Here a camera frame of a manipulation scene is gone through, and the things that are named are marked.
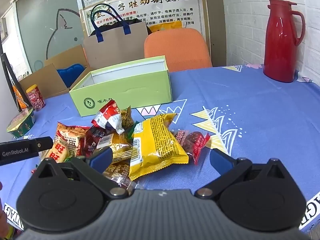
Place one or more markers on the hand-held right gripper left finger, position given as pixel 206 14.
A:
pixel 101 158

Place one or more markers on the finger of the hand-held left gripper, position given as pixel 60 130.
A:
pixel 22 150

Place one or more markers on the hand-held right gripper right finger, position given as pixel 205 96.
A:
pixel 220 158

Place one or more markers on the orange rice cracker packet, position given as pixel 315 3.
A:
pixel 67 135

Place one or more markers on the light green cardboard box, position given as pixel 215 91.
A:
pixel 120 95

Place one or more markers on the dark red snack packet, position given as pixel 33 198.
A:
pixel 91 140

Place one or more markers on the brown snack packet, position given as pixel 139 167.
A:
pixel 120 172

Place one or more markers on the green instant noodle bowl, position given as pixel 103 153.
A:
pixel 21 125

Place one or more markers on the red clear sausage packet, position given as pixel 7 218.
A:
pixel 195 140

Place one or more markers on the small green packet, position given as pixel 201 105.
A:
pixel 130 131

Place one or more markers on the red white blue snack packet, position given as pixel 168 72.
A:
pixel 107 115

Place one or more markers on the orange and olive snack packet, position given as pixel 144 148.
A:
pixel 127 120

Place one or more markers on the orange snack bag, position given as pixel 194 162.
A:
pixel 21 102

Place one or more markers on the red snack can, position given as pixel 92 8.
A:
pixel 36 98

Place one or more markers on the yellow snack packet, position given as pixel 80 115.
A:
pixel 155 145

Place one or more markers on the open brown cardboard box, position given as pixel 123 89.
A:
pixel 47 80

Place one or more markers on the black tripod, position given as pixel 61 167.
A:
pixel 10 72

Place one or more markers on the blue plastic item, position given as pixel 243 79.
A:
pixel 71 73

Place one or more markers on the orange chair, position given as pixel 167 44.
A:
pixel 175 47

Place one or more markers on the red thermos jug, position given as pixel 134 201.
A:
pixel 280 47

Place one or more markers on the frosted glass panel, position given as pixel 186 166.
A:
pixel 37 17

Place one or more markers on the yellow plastic bag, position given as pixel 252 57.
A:
pixel 172 25

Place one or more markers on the framed wall poster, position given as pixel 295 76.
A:
pixel 162 5

